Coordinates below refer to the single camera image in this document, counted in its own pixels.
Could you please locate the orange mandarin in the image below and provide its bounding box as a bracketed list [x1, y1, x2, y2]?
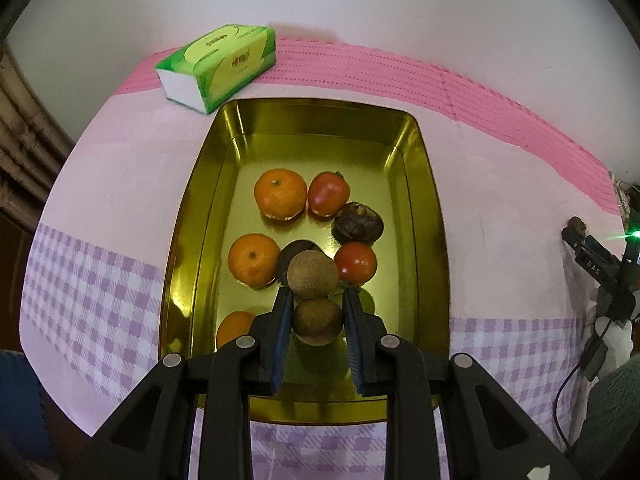
[227, 233, 281, 288]
[216, 311, 257, 350]
[253, 168, 308, 221]

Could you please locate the person's right hand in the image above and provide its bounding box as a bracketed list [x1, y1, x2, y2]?
[589, 302, 640, 378]

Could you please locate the blue cloth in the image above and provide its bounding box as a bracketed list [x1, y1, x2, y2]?
[0, 349, 57, 463]

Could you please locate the black cable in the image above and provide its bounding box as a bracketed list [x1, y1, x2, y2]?
[552, 317, 613, 456]

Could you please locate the bamboo chair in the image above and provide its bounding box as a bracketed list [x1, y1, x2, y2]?
[0, 42, 76, 233]

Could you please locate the gold and red tin box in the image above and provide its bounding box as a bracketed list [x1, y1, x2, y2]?
[159, 98, 451, 423]

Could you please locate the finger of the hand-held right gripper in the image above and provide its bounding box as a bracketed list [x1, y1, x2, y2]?
[585, 235, 623, 264]
[561, 227, 613, 281]

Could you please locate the person's right forearm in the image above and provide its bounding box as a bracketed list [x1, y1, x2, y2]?
[570, 357, 640, 480]

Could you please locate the brown longan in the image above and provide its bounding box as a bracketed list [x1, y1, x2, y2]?
[292, 298, 346, 346]
[287, 251, 339, 300]

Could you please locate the red tomato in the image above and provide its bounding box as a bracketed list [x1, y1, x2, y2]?
[307, 171, 351, 217]
[333, 241, 378, 284]

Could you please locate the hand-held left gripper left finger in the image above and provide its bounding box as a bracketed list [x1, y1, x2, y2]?
[65, 287, 294, 480]

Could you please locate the green tissue packet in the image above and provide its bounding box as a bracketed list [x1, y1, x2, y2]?
[154, 24, 277, 114]

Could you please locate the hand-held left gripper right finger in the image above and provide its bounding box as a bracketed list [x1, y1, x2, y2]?
[342, 287, 581, 480]

